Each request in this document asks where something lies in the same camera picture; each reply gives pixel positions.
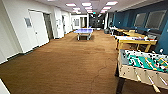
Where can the ceiling light panel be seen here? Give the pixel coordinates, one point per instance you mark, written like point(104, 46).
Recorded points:
point(111, 3)
point(70, 4)
point(106, 7)
point(87, 8)
point(76, 8)
point(86, 4)

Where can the dark hallway doorway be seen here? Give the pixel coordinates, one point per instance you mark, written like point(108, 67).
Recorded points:
point(64, 25)

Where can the white door with window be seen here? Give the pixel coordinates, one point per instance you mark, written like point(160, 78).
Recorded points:
point(76, 23)

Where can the grey elevator door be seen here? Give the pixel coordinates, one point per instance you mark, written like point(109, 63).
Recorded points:
point(48, 26)

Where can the framed wall sign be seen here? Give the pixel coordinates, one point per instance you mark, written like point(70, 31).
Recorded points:
point(28, 22)

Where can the dark low seat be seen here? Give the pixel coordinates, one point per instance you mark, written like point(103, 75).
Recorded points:
point(106, 31)

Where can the white room door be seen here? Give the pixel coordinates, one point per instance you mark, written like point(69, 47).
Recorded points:
point(38, 28)

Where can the foosball gaming table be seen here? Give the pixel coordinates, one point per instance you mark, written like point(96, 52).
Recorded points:
point(143, 66)

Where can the blue ping-pong table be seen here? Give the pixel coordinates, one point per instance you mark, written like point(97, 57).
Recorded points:
point(84, 31)

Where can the white table with dishes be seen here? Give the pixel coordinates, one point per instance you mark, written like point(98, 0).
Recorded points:
point(133, 40)

